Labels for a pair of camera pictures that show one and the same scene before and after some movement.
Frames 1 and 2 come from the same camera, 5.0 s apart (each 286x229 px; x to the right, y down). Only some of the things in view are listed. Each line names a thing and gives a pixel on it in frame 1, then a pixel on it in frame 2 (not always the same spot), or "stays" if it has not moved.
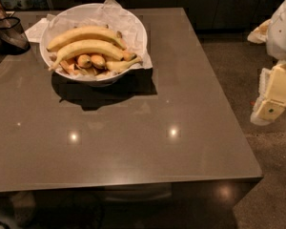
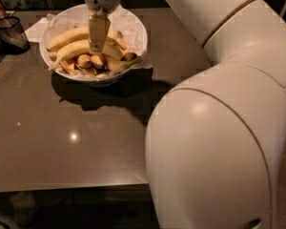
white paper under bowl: [35, 31] stays
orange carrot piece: [70, 68] stays
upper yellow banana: [101, 33] stays
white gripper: [282, 32] -> [102, 0]
